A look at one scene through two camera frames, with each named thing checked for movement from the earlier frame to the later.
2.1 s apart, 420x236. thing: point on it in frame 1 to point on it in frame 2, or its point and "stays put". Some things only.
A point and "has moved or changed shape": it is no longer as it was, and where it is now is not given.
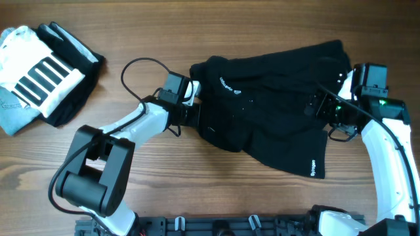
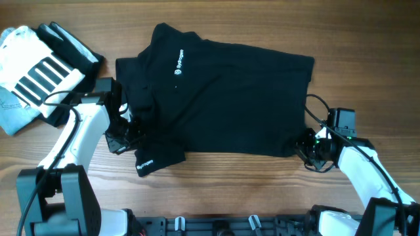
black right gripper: [321, 107] to [308, 151]
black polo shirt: [258, 103] has moved or changed shape
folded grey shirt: [14, 117] stays put
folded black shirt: [88, 62] stays put
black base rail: [225, 225] stays put
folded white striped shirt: [30, 71] stays put
